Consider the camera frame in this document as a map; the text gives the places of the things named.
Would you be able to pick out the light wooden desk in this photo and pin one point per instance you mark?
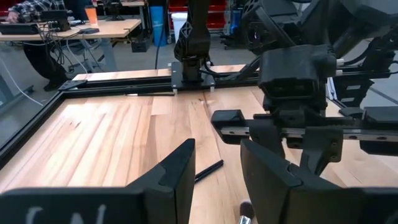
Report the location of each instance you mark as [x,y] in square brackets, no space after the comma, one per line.
[109,29]

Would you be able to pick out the red storage bin shelf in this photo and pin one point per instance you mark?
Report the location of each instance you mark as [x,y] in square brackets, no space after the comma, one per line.
[217,15]

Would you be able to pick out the white bin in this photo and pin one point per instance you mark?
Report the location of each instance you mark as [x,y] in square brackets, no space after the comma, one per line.
[178,26]

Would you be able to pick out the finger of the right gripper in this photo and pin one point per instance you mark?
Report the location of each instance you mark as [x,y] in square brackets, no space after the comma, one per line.
[323,143]
[265,133]

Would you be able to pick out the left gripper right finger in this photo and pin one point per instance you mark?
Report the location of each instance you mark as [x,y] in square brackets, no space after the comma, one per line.
[295,202]

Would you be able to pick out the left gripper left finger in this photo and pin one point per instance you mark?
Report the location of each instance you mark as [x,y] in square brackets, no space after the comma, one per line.
[93,205]

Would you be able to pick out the person's hand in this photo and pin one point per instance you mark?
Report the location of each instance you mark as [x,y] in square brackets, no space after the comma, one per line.
[12,17]

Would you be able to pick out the orange cup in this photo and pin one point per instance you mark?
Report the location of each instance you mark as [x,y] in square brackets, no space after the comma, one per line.
[91,15]

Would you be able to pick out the fluffy reddish-brown makeup brush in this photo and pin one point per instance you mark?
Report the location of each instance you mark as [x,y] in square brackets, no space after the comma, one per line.
[245,210]

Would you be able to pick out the black equipment case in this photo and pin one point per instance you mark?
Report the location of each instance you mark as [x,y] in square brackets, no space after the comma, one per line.
[18,28]

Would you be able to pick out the blue barrel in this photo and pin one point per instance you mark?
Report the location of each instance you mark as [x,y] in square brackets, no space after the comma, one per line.
[158,25]

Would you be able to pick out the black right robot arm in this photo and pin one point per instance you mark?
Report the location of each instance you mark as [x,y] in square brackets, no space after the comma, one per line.
[194,40]

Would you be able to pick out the black aluminium table frame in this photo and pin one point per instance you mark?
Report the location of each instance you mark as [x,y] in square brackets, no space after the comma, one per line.
[124,87]

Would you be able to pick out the person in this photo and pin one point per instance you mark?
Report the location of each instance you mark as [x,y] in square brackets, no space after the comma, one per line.
[37,56]

